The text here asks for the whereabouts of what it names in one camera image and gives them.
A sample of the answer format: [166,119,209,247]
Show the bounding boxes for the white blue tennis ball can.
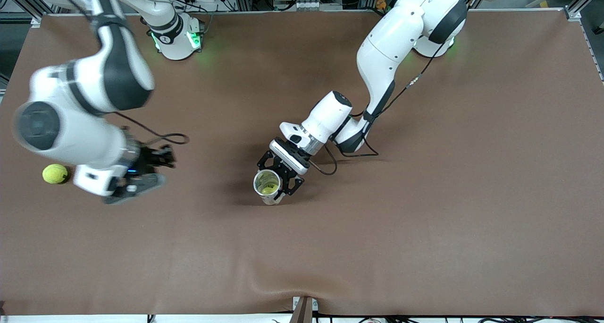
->
[253,169,286,205]

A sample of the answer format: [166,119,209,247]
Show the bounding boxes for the large table cover mat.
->
[0,11,604,316]

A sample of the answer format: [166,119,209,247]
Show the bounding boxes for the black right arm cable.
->
[111,111,190,147]

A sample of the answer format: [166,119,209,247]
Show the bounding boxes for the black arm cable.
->
[111,111,190,147]
[309,0,487,176]

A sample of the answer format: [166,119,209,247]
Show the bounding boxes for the metal table edge bracket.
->
[292,296,319,323]

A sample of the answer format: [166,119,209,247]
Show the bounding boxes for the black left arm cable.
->
[309,0,487,176]

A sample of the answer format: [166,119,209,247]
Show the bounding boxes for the aluminium frame profile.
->
[564,0,595,21]
[9,0,71,28]

